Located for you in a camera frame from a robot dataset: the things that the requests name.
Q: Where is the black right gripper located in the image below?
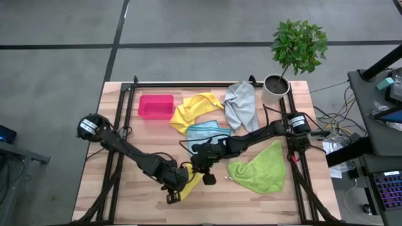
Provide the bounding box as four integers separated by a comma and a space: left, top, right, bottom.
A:
190, 139, 232, 186

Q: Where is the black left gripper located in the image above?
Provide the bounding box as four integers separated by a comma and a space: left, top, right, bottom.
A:
156, 161, 191, 205

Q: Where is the plain yellow microfiber towel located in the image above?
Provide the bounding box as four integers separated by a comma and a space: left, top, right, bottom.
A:
179, 162, 205, 202

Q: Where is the light blue towel teal edge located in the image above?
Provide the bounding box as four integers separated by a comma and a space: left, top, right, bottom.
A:
187, 119, 233, 158

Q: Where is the yellow towel with white tag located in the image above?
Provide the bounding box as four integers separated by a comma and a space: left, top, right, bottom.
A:
168, 92, 225, 136

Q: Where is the pink plastic bin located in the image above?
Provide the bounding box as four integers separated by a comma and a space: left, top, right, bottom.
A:
137, 94, 175, 121

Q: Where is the grey microfiber towel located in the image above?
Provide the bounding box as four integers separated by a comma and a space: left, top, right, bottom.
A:
222, 80, 261, 133

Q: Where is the lime green fluffy towel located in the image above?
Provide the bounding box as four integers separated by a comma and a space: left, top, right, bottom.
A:
224, 140, 287, 195

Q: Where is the potted tree in white pot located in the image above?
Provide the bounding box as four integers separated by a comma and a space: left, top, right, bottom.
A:
261, 18, 329, 105

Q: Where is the white paper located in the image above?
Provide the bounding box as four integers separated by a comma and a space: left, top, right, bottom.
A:
322, 139, 349, 180

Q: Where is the dark grey cart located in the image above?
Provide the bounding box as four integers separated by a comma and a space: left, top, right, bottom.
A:
0, 139, 51, 226

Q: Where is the black desk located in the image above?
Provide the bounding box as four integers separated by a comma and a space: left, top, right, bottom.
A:
325, 136, 402, 226

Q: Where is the grey side desk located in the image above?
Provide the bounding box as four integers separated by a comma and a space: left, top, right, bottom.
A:
347, 67, 402, 158

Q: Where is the blue-lit black device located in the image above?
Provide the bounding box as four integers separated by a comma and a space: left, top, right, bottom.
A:
0, 124, 18, 145

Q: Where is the clear plastic bag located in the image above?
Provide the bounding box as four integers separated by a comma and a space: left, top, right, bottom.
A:
366, 100, 392, 120

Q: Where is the backlit keyboard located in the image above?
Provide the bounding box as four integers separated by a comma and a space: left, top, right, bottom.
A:
369, 169, 402, 212

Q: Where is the tablet with blue screen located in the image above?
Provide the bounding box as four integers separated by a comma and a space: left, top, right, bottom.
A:
372, 106, 402, 124

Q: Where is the teal box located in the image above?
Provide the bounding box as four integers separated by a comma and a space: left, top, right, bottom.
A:
376, 77, 395, 91

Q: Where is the black electronics box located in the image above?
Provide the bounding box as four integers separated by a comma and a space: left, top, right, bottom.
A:
386, 67, 402, 104

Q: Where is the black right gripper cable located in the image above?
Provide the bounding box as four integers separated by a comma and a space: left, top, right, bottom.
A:
178, 134, 233, 158

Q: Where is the white cable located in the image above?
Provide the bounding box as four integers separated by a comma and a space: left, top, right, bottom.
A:
343, 178, 384, 225

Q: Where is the black post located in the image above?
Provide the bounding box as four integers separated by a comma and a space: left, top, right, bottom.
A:
359, 43, 402, 82

